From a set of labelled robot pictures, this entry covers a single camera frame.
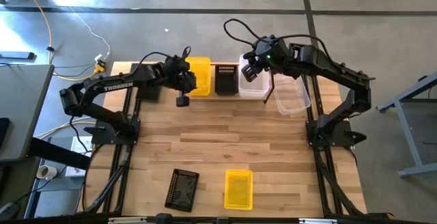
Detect black aluminium table frame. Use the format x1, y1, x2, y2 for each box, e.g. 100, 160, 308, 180
76, 61, 393, 224

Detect black frame wooden shelf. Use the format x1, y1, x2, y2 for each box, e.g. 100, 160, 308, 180
180, 55, 279, 104

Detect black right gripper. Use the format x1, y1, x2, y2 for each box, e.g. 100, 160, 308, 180
244, 36, 291, 73

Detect white floor cable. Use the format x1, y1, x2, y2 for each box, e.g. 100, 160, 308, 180
68, 6, 112, 61

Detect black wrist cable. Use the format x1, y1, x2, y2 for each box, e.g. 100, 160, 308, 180
136, 45, 192, 68
223, 18, 330, 61

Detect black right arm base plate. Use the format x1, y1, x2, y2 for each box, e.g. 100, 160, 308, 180
305, 118, 368, 149

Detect white cup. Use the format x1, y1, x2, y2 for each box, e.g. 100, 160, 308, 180
35, 165, 59, 181

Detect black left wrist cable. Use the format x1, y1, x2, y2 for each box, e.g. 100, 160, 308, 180
136, 45, 192, 68

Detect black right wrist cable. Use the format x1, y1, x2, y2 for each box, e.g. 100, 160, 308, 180
223, 18, 330, 61

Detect grey desk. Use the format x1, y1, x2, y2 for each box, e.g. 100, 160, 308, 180
0, 63, 55, 163

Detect black desk device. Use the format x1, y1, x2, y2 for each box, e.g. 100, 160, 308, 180
0, 117, 11, 150

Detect white box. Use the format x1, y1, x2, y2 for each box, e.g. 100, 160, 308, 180
64, 135, 94, 178

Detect yellow white power plug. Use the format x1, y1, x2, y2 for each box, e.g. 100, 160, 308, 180
94, 53, 108, 74

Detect black flat bar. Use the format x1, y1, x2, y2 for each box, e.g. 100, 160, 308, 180
0, 51, 36, 61

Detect black desk beam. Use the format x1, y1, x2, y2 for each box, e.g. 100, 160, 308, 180
27, 137, 91, 171

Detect cream floor cable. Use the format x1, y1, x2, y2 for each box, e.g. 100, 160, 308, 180
33, 116, 96, 140

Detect dark grey device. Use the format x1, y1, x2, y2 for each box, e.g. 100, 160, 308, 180
0, 201, 21, 222

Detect grey metal table frame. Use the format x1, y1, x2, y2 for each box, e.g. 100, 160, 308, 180
375, 70, 437, 180

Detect silver metal bracket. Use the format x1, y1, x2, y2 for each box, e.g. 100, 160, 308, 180
107, 216, 148, 224
298, 218, 338, 224

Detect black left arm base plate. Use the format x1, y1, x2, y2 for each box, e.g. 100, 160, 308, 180
83, 117, 141, 146

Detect yellow floor cable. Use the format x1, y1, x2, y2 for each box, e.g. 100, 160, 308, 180
16, 0, 103, 81

